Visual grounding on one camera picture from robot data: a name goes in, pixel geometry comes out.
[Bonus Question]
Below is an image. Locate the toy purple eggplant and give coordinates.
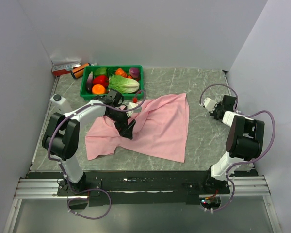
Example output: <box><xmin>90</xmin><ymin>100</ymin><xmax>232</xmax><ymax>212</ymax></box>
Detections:
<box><xmin>86</xmin><ymin>72</ymin><xmax>93</xmax><ymax>94</ymax></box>

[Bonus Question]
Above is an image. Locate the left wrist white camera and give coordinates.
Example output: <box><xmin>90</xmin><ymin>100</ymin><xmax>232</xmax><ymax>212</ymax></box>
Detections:
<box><xmin>126</xmin><ymin>102</ymin><xmax>142</xmax><ymax>117</ymax></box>

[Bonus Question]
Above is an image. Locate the toy napa cabbage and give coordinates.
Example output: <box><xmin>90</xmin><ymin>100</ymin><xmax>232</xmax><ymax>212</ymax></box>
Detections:
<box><xmin>108</xmin><ymin>75</ymin><xmax>140</xmax><ymax>94</ymax></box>

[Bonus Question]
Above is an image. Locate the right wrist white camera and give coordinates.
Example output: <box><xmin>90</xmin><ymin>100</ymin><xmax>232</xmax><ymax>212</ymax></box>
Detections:
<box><xmin>203</xmin><ymin>97</ymin><xmax>217</xmax><ymax>113</ymax></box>

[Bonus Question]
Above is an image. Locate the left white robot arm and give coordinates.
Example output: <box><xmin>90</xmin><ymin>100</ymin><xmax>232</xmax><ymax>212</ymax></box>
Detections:
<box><xmin>42</xmin><ymin>90</ymin><xmax>136</xmax><ymax>195</ymax></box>

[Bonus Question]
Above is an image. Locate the green plastic crate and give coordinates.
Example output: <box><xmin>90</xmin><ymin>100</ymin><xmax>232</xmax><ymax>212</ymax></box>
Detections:
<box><xmin>80</xmin><ymin>65</ymin><xmax>144</xmax><ymax>101</ymax></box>

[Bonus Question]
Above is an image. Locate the toy orange carrot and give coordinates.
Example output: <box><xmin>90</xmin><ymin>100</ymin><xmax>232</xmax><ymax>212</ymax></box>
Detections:
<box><xmin>115</xmin><ymin>68</ymin><xmax>128</xmax><ymax>78</ymax></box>

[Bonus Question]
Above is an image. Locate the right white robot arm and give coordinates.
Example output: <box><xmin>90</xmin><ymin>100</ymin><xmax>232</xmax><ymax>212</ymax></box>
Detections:
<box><xmin>202</xmin><ymin>95</ymin><xmax>265</xmax><ymax>194</ymax></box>

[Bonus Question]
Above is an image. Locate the toy purple onion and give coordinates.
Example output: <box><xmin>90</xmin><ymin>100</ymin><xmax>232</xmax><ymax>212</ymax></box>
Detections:
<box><xmin>129</xmin><ymin>67</ymin><xmax>140</xmax><ymax>79</ymax></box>

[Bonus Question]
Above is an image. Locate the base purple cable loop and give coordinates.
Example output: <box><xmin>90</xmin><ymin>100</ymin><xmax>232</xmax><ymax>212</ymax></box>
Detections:
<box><xmin>66</xmin><ymin>188</ymin><xmax>112</xmax><ymax>220</ymax></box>

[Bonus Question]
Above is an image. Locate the orange black cylinder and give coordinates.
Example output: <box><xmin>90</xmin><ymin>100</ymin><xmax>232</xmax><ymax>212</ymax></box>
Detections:
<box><xmin>70</xmin><ymin>63</ymin><xmax>91</xmax><ymax>79</ymax></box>

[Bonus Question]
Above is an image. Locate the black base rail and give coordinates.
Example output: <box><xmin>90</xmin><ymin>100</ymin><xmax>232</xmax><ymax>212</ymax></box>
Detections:
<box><xmin>57</xmin><ymin>169</ymin><xmax>258</xmax><ymax>207</ymax></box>

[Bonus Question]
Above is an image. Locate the red white cardboard box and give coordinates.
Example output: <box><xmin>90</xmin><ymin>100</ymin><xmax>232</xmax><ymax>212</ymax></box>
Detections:
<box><xmin>51</xmin><ymin>62</ymin><xmax>81</xmax><ymax>76</ymax></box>

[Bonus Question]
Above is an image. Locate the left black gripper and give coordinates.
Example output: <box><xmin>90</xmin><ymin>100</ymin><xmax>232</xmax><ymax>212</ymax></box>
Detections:
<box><xmin>106</xmin><ymin>107</ymin><xmax>136</xmax><ymax>139</ymax></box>

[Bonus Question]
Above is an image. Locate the toy red bell pepper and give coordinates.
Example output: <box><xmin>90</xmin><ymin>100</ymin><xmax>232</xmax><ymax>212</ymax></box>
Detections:
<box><xmin>93</xmin><ymin>75</ymin><xmax>109</xmax><ymax>88</ymax></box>

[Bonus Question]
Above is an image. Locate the toy orange fruit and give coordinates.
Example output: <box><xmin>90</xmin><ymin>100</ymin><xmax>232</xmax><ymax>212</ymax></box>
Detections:
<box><xmin>92</xmin><ymin>84</ymin><xmax>108</xmax><ymax>95</ymax></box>

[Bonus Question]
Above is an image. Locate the pink garment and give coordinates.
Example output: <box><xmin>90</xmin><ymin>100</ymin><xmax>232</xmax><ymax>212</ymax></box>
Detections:
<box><xmin>85</xmin><ymin>93</ymin><xmax>190</xmax><ymax>163</ymax></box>

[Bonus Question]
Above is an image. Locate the toy green pepper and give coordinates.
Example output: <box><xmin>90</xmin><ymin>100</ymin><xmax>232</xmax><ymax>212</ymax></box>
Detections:
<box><xmin>94</xmin><ymin>67</ymin><xmax>107</xmax><ymax>76</ymax></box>

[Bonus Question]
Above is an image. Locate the white bottle grey cap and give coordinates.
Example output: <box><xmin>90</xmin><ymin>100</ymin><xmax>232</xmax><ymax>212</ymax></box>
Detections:
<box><xmin>50</xmin><ymin>94</ymin><xmax>72</xmax><ymax>113</ymax></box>

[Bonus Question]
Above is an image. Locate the wrist white camera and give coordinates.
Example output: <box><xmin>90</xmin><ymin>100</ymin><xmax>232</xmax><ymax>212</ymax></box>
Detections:
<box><xmin>203</xmin><ymin>97</ymin><xmax>217</xmax><ymax>113</ymax></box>
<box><xmin>126</xmin><ymin>102</ymin><xmax>142</xmax><ymax>117</ymax></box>

